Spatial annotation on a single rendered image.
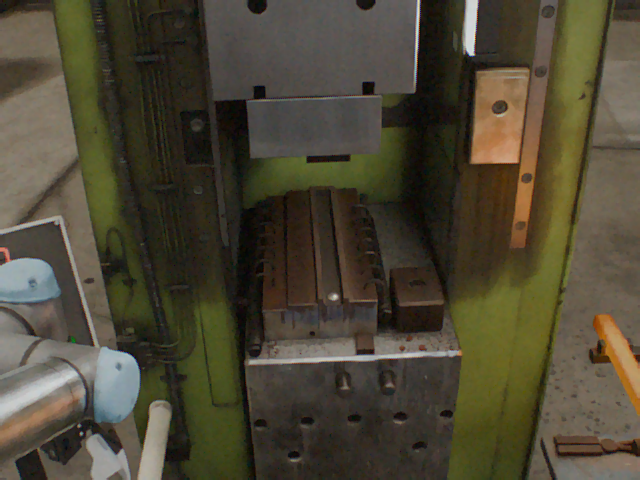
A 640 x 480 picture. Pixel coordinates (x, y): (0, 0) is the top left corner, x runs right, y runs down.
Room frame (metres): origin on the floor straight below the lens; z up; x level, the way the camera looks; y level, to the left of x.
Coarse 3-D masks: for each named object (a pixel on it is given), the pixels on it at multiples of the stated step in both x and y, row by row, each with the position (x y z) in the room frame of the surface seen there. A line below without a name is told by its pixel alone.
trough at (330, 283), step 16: (320, 192) 1.45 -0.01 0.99; (320, 208) 1.39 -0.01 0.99; (320, 224) 1.32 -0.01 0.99; (320, 240) 1.26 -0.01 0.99; (336, 240) 1.24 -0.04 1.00; (320, 256) 1.19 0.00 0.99; (336, 256) 1.20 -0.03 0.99; (336, 272) 1.15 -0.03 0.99; (336, 288) 1.09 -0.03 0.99; (336, 304) 1.05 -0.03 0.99
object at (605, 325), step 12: (600, 324) 1.01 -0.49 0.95; (612, 324) 1.01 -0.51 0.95; (600, 336) 1.00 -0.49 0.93; (612, 336) 0.98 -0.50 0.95; (612, 348) 0.95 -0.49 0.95; (624, 348) 0.94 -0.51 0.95; (612, 360) 0.93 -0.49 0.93; (624, 360) 0.91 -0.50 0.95; (624, 372) 0.89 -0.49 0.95; (636, 372) 0.88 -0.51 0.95; (624, 384) 0.88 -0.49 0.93; (636, 384) 0.86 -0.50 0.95; (636, 396) 0.83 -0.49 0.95; (636, 408) 0.82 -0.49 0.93
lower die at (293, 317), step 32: (288, 192) 1.46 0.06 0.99; (352, 192) 1.45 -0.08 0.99; (288, 224) 1.32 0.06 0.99; (352, 224) 1.31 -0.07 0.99; (288, 256) 1.20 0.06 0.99; (352, 256) 1.19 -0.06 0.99; (288, 288) 1.09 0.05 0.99; (320, 288) 1.08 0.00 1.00; (352, 288) 1.08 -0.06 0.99; (288, 320) 1.04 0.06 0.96; (320, 320) 1.04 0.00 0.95; (352, 320) 1.05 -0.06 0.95
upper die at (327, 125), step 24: (264, 96) 1.06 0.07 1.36; (336, 96) 1.05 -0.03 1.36; (360, 96) 1.05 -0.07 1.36; (264, 120) 1.04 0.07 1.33; (288, 120) 1.04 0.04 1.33; (312, 120) 1.04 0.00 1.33; (336, 120) 1.05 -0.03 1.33; (360, 120) 1.05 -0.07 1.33; (264, 144) 1.04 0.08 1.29; (288, 144) 1.04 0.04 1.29; (312, 144) 1.04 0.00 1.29; (336, 144) 1.05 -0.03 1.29; (360, 144) 1.05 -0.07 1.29
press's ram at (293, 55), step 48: (240, 0) 1.04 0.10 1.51; (288, 0) 1.04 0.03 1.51; (336, 0) 1.05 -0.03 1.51; (384, 0) 1.05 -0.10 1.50; (240, 48) 1.04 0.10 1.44; (288, 48) 1.04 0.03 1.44; (336, 48) 1.05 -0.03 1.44; (384, 48) 1.05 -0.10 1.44; (240, 96) 1.04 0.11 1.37; (288, 96) 1.04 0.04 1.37
